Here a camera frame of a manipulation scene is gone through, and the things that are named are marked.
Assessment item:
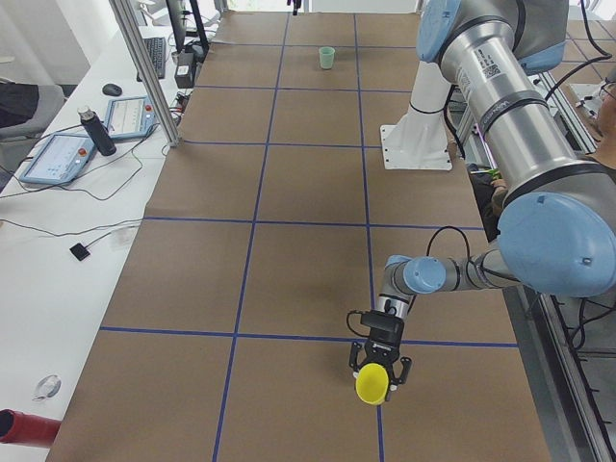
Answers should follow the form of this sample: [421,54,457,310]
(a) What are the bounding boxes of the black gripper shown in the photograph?
[348,331,412,402]

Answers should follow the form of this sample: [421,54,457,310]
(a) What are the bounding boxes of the yellow plastic cup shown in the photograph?
[355,363,390,405]

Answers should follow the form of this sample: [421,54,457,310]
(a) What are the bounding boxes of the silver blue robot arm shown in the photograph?
[349,1,615,405]

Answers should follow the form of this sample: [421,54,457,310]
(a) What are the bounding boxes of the green plastic cup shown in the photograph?
[319,46,336,70]

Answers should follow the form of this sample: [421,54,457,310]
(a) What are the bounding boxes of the seated person dark shirt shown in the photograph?
[470,68,615,243]

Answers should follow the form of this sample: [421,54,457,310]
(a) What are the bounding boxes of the small black square device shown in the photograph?
[69,243,90,261]

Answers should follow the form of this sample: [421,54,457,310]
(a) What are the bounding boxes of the clear plastic tape dispenser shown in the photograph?
[32,374,62,401]

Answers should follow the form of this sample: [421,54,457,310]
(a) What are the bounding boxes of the black power adapter box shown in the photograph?
[174,51,195,89]

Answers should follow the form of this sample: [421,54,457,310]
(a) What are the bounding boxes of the far blue teach pendant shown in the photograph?
[105,96,156,141]

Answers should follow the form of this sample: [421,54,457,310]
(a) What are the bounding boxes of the blue teach pendant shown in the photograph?
[105,96,156,141]
[19,134,95,186]

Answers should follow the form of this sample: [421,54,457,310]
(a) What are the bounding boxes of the black water bottle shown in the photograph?
[77,106,116,156]

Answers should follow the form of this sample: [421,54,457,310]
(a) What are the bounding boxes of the red cylinder object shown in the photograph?
[1,409,62,449]

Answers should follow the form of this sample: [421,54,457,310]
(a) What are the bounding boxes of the near blue teach pendant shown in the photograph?
[19,134,95,186]

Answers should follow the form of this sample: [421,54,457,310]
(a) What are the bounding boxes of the black computer mouse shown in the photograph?
[101,83,123,97]

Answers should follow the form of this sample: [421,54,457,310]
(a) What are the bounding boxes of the black keyboard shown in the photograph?
[142,38,167,80]

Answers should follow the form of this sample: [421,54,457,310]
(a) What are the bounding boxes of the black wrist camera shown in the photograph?
[360,310,404,345]

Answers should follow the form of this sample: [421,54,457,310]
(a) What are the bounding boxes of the green handled tool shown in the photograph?
[484,168,502,180]

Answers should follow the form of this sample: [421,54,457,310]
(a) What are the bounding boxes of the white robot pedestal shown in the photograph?
[379,62,452,171]

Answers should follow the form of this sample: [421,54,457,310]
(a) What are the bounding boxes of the aluminium frame post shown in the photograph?
[109,0,180,147]

